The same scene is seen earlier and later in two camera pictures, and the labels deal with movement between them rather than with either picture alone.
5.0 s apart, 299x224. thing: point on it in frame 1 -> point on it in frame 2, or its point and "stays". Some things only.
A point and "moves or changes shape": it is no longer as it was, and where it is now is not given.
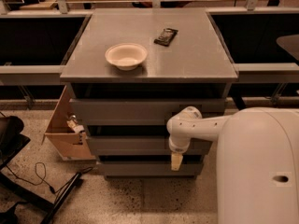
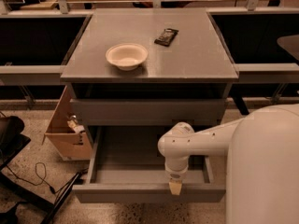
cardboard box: (69, 143) stays
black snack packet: (166, 36) stays
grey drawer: (145, 146) moves or changes shape
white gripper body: (177, 147) -> (176, 175)
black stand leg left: (62, 197) stays
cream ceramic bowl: (126, 56) stays
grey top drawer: (138, 112) stays
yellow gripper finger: (177, 159) -> (175, 186)
